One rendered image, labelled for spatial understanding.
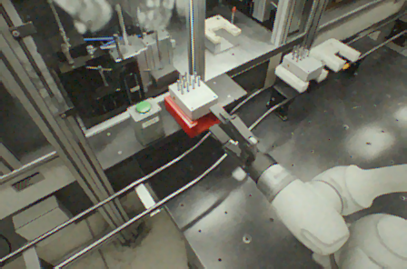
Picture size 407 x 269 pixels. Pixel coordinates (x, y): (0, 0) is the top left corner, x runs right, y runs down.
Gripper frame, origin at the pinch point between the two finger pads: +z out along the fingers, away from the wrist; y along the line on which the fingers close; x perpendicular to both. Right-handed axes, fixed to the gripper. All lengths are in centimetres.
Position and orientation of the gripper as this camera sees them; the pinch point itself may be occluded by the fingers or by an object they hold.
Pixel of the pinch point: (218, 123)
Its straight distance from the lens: 79.0
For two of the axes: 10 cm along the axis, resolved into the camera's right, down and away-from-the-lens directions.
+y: 0.0, -6.5, -7.6
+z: -5.8, -6.2, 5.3
